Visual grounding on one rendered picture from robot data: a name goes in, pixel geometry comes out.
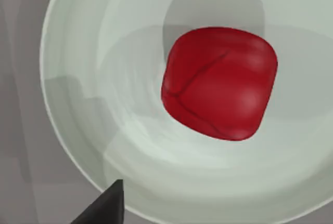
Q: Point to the pale green bowl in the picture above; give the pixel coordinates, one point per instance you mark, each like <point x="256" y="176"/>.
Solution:
<point x="130" y="78"/>

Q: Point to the red rounded block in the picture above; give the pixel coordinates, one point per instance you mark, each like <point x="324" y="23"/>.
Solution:
<point x="218" y="83"/>

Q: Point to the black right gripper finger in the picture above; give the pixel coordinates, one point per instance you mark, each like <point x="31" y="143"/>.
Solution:
<point x="106" y="205"/>

